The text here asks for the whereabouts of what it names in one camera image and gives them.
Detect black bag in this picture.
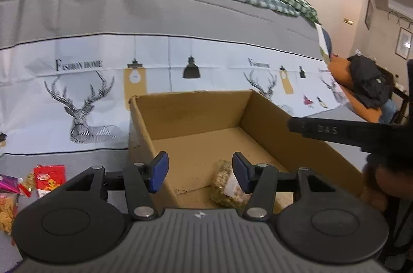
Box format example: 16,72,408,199
348,54,395,109

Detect peanut candy red-ended wrapper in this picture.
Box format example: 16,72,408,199
18,172,35,198

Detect metal wall hooks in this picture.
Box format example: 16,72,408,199
387,11,413,30

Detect blue pillow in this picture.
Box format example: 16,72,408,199
323,29,335,57

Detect person's right hand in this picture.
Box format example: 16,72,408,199
360,158,392,213

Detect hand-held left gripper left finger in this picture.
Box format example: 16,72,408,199
66,151,169,220

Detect narrow framed wall picture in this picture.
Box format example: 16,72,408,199
364,0,375,31

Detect white framed wall picture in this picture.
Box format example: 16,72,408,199
395,27,413,60

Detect orange-brown cushion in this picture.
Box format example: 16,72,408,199
328,55,384,123

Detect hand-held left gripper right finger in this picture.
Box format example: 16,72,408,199
232,152,336,221

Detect red snack packet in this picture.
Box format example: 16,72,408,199
33,164,67,200

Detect shiny pink snack packet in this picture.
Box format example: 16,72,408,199
0,174,24,194

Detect yellow crinkly snack bag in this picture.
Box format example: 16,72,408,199
0,192,19,234

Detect brown cardboard box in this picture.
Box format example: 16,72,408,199
128,90,365,211

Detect blue jeans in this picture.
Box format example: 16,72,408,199
378,98,399,125

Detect clear-wrapped nut brittle bar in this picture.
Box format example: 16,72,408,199
210,159,254,209

